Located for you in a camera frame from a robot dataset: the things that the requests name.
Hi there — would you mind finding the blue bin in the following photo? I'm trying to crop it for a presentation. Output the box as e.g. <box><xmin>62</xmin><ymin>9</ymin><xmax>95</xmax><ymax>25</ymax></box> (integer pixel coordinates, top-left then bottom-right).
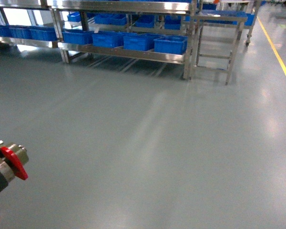
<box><xmin>92</xmin><ymin>32</ymin><xmax>123</xmax><ymax>48</ymax></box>
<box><xmin>123</xmin><ymin>33</ymin><xmax>163</xmax><ymax>51</ymax></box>
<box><xmin>62</xmin><ymin>30</ymin><xmax>93</xmax><ymax>45</ymax></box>

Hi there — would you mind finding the blue bin right end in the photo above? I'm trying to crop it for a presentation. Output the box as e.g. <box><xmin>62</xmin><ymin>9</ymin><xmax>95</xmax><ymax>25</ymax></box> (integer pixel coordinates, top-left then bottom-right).
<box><xmin>154</xmin><ymin>36</ymin><xmax>188</xmax><ymax>55</ymax></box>

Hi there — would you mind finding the stainless steel flow rack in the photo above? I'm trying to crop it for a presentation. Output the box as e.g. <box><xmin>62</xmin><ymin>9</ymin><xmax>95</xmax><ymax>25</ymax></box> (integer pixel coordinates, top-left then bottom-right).
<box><xmin>0</xmin><ymin>0</ymin><xmax>197</xmax><ymax>80</ymax></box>

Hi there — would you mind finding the small steel side table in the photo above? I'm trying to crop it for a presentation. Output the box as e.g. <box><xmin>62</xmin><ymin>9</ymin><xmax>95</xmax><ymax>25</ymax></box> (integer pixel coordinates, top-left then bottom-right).
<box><xmin>193</xmin><ymin>10</ymin><xmax>247</xmax><ymax>84</ymax></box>

